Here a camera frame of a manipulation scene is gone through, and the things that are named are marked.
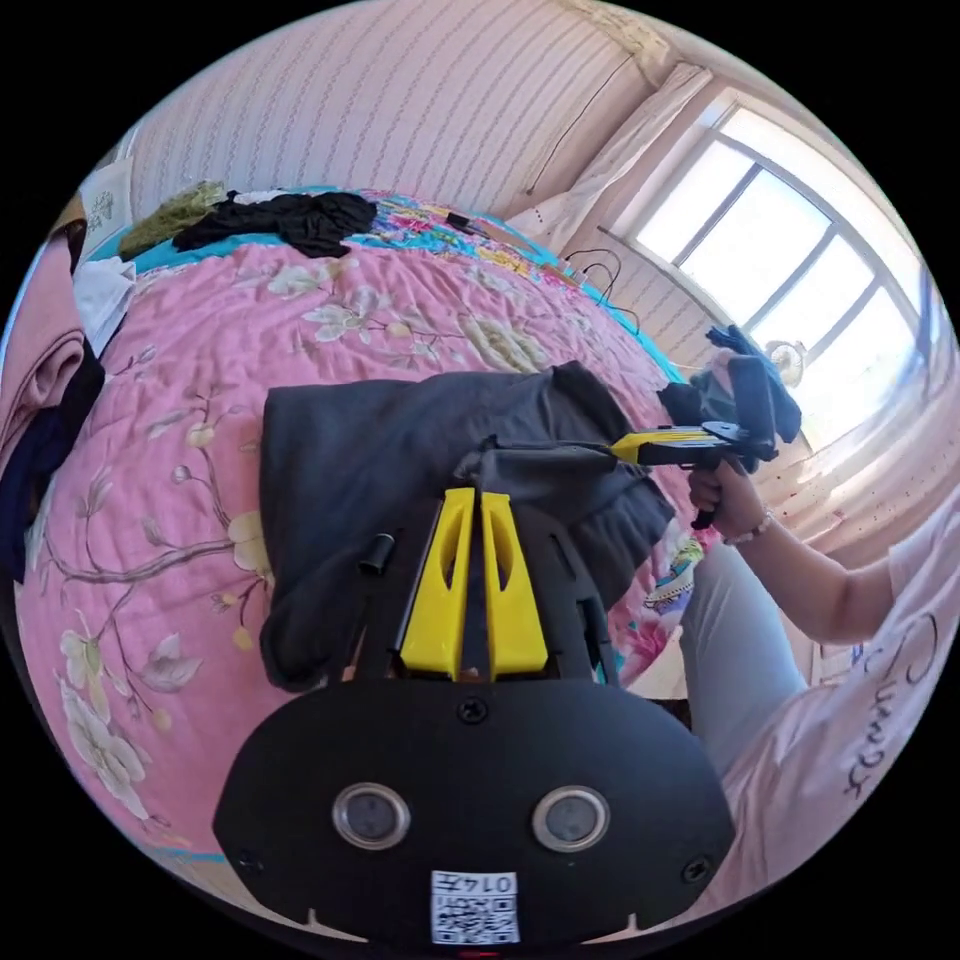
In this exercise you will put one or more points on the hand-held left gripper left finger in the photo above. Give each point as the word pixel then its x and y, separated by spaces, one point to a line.
pixel 439 600

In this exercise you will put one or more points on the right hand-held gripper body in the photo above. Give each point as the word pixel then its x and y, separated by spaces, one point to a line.
pixel 739 442

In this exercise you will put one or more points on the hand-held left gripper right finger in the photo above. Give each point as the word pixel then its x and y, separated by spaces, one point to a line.
pixel 517 622

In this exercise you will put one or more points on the gray short sleeve shirt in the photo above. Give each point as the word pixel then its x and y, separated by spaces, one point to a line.
pixel 360 450

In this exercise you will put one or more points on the person's right forearm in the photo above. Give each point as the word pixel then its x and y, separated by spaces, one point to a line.
pixel 825 577

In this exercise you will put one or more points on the person's right hand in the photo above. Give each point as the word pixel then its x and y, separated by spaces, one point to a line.
pixel 739 499

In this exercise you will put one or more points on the dark blue cloth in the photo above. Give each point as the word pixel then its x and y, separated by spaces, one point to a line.
pixel 787 409

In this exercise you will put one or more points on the cream fan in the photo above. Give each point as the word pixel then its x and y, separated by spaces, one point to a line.
pixel 787 360

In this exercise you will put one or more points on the window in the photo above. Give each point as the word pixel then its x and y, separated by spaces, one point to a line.
pixel 780 247

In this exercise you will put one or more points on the pale curtain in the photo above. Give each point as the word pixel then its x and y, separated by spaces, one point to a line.
pixel 637 142

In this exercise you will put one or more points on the person's body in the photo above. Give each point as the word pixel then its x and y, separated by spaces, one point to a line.
pixel 810 750

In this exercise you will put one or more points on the bed with pink floral quilt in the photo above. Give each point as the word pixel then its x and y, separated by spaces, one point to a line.
pixel 225 337

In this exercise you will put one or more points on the pile of clothes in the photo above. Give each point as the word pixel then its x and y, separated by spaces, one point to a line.
pixel 37 390
pixel 285 217

